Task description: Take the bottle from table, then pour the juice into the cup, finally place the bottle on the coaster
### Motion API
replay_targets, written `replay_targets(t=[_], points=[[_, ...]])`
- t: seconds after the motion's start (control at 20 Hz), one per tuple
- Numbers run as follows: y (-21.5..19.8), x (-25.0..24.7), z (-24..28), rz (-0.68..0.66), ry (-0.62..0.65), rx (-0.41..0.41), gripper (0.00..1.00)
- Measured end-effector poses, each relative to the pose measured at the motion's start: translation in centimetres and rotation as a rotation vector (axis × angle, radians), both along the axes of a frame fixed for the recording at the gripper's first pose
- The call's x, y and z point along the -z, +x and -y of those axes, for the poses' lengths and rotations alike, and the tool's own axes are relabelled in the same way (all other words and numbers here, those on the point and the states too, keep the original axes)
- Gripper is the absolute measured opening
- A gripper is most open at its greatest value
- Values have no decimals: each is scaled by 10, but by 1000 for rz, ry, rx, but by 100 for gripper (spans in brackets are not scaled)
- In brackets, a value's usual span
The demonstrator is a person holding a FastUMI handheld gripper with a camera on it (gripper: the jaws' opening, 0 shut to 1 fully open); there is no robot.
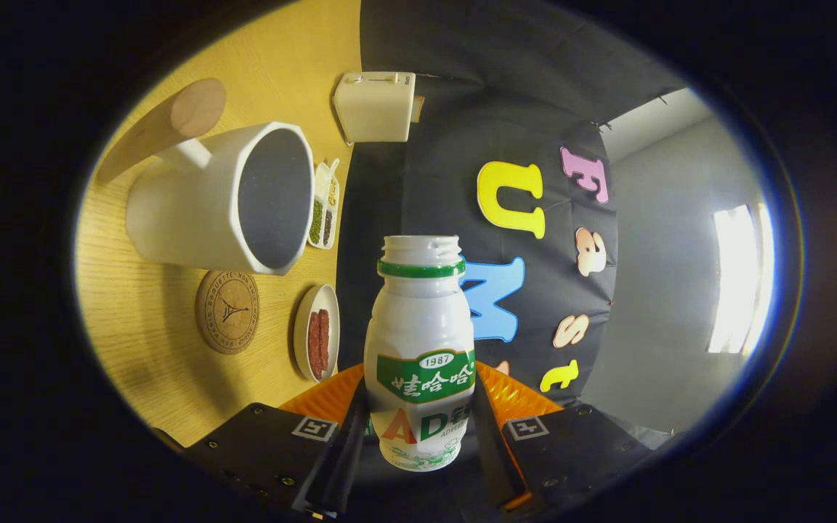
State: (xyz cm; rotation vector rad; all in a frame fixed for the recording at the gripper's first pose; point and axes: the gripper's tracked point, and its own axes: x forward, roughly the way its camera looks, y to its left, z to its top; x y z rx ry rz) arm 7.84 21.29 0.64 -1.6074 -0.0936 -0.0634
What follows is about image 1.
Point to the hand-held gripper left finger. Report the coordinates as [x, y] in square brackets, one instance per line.
[349, 450]

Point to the red meat slice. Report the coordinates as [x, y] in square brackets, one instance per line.
[313, 345]
[324, 338]

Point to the round cork coaster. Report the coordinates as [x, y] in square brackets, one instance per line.
[227, 312]

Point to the white round plate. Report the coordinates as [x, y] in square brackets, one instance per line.
[302, 334]

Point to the bread slice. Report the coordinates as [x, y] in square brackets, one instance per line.
[418, 109]

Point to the white juice bottle green label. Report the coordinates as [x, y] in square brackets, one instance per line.
[418, 327]

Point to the cream toaster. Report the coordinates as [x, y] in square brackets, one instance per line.
[375, 105]

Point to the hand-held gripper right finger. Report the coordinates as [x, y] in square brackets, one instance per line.
[487, 450]

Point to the white sectioned condiment dish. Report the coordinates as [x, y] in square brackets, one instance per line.
[324, 218]

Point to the wooden table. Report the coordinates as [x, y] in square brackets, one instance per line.
[142, 319]

